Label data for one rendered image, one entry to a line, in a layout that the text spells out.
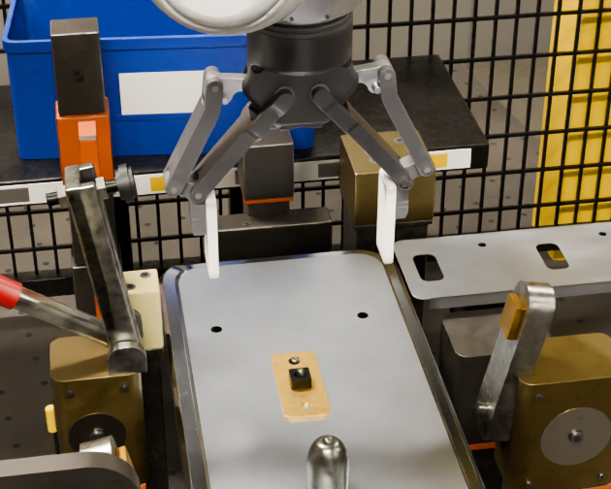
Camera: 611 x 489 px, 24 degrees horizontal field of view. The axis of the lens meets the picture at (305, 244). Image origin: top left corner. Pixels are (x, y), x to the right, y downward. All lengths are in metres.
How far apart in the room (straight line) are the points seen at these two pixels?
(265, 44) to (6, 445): 0.75
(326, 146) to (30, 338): 0.50
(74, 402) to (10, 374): 0.59
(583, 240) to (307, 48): 0.49
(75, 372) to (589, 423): 0.41
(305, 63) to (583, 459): 0.41
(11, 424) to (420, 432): 0.63
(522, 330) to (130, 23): 0.64
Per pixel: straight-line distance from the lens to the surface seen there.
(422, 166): 1.06
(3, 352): 1.74
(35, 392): 1.67
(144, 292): 1.17
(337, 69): 1.01
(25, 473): 0.82
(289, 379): 1.17
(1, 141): 1.49
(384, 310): 1.26
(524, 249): 1.35
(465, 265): 1.32
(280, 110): 1.01
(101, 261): 1.06
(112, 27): 1.55
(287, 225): 1.38
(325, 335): 1.23
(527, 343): 1.10
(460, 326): 1.28
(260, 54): 0.99
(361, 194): 1.36
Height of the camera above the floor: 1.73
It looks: 33 degrees down
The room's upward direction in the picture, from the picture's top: straight up
